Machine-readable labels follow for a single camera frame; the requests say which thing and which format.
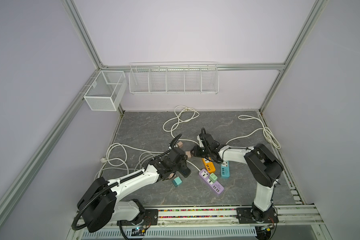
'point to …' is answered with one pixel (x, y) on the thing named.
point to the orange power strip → (209, 165)
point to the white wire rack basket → (177, 78)
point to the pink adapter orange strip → (180, 144)
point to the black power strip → (185, 171)
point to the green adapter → (213, 177)
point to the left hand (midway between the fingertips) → (185, 163)
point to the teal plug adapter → (177, 181)
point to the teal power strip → (225, 169)
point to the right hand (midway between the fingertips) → (192, 152)
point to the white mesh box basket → (106, 90)
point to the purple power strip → (204, 175)
